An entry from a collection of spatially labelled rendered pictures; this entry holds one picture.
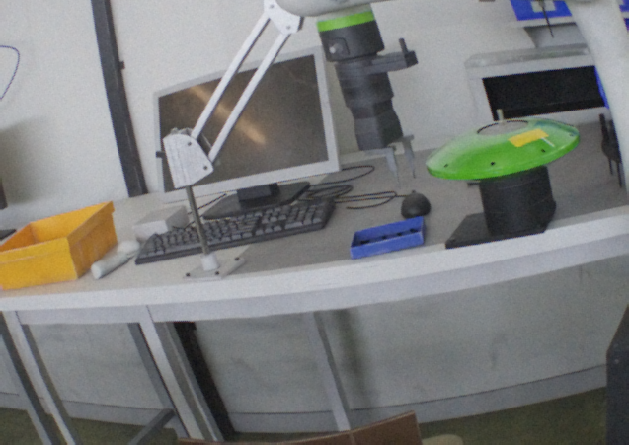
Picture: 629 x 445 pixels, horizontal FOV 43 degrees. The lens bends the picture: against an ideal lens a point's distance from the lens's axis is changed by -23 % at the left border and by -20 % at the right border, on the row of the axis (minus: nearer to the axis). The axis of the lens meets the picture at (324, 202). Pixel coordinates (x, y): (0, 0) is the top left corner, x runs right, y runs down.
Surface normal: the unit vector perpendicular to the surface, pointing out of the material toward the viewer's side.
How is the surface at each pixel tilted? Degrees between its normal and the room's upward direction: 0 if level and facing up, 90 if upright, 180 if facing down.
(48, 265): 94
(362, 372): 90
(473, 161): 24
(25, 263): 94
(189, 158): 90
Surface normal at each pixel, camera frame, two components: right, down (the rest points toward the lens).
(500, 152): -0.34, -0.75
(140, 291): -0.33, 0.31
